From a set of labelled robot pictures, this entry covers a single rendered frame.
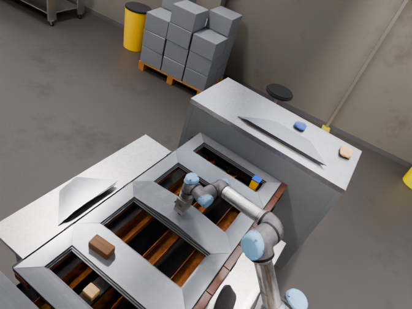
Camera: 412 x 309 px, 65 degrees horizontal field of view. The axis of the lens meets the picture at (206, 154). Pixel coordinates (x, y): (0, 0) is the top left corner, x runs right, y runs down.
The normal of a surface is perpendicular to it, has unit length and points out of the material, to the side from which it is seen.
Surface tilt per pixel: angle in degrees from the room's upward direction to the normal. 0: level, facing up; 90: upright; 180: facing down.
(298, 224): 90
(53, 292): 0
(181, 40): 90
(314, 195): 90
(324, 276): 0
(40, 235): 0
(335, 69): 90
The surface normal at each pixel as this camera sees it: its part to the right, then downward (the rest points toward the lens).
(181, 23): -0.45, 0.49
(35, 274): 0.26, -0.73
